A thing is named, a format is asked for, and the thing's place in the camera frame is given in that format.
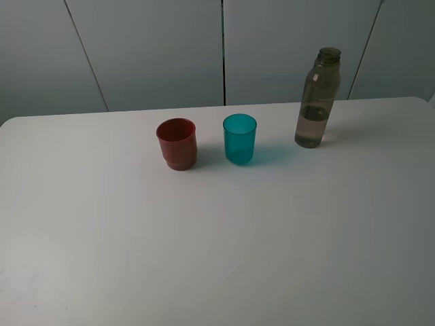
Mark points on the smoky translucent water bottle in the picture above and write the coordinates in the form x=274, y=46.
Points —
x=320, y=88

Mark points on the red plastic cup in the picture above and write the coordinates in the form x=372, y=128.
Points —
x=177, y=139

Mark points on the teal translucent plastic cup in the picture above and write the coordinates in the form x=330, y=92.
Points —
x=239, y=138

